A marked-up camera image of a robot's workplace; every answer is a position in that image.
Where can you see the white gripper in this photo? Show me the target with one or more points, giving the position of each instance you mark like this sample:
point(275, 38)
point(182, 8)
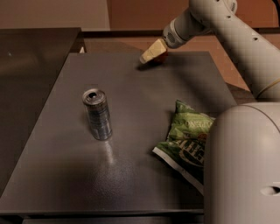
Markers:
point(172, 37)

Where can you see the red apple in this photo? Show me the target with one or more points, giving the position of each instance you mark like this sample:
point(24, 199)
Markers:
point(160, 59)

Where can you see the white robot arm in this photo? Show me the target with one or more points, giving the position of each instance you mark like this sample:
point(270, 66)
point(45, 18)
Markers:
point(242, 155)

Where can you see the silver drink can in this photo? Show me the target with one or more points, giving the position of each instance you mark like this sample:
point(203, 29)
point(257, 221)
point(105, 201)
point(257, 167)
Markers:
point(96, 105)

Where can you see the green chip bag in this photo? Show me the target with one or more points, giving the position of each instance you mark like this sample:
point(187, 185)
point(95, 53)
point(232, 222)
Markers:
point(184, 148)

